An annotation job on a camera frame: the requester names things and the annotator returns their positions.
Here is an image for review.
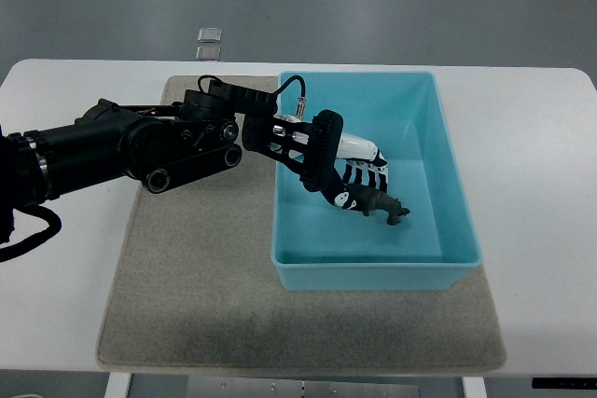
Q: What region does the blue plastic box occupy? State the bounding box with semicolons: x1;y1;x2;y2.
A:
271;72;482;291

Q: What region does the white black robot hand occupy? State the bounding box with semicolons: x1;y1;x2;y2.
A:
293;110;388;211

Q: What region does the white table leg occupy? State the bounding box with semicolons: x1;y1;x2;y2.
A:
104;373;132;398
462;377;488;398

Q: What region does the black table control panel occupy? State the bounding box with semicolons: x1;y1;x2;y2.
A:
532;377;597;391

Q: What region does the left white table leg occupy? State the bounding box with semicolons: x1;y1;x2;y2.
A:
104;373;132;398

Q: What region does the grey felt mat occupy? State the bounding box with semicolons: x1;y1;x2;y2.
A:
96;75;508;377

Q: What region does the right white table leg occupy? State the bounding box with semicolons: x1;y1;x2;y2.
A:
462;377;488;398

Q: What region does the brown toy hippo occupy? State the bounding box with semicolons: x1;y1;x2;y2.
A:
347;184;410;226

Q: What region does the metal table base plate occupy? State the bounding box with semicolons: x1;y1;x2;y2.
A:
186;377;421;398

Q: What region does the lower floor socket plate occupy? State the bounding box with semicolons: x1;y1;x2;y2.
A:
195;45;221;62

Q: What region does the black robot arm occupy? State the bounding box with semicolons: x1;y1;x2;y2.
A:
1;75;343;261

